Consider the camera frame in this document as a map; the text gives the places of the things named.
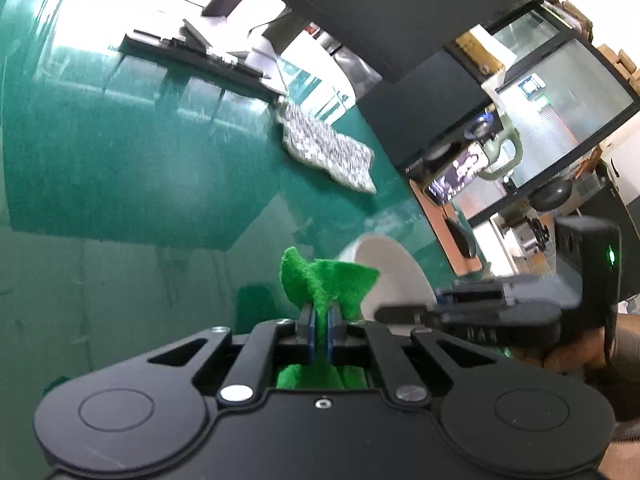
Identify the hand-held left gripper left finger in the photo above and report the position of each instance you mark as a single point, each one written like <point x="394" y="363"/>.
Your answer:
<point x="307" y="335"/>

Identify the dark oval object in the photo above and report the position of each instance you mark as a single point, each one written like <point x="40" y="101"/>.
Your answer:
<point x="550" y="194"/>

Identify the white ceramic bowl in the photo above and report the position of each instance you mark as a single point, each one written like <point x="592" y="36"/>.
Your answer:
<point x="395" y="275"/>

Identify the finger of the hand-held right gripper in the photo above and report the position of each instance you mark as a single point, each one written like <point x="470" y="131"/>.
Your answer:
<point x="405" y="314"/>

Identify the beige cardboard box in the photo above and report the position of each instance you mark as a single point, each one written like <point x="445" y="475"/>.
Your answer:
<point x="480" y="52"/>

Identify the black computer monitor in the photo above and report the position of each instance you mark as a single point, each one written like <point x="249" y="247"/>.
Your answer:
<point x="400" y="10"/>

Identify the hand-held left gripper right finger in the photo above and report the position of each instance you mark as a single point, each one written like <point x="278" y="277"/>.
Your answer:
<point x="336" y="335"/>

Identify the person's right forearm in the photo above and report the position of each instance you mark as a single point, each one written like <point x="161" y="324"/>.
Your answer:
<point x="627" y="452"/>

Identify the grey patterned cloth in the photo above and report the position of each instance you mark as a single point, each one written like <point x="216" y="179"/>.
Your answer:
<point x="325" y="147"/>

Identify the bright green cleaning cloth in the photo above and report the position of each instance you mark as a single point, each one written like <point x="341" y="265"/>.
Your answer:
<point x="325" y="280"/>

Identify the stack of cardboard boxes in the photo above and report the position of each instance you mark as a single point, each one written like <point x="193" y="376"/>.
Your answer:
<point x="622" y="67"/>

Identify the smartphone with lit screen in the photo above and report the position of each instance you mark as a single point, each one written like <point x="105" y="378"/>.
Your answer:
<point x="457" y="172"/>

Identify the person's right hand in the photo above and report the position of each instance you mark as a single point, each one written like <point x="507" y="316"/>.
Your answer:
<point x="620" y="365"/>

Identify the brown mouse pad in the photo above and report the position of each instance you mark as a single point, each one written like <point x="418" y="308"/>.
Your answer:
<point x="430" y="215"/>

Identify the black computer mouse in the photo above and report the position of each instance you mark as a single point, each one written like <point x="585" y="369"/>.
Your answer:
<point x="461" y="237"/>

